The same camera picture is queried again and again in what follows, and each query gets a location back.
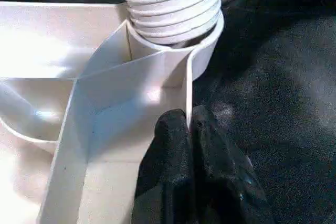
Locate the white plastic table leg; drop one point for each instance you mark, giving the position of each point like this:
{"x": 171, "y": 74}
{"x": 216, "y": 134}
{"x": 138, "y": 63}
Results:
{"x": 173, "y": 3}

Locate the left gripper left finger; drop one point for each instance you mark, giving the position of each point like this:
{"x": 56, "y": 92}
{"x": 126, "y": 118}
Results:
{"x": 168, "y": 177}

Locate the black plastic mat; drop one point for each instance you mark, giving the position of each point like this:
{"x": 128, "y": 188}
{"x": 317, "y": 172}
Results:
{"x": 283, "y": 103}

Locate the white plastic table top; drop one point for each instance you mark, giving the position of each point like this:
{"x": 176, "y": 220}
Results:
{"x": 52, "y": 40}

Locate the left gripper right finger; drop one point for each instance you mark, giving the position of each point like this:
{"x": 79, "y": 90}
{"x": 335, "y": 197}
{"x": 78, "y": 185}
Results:
{"x": 226, "y": 182}

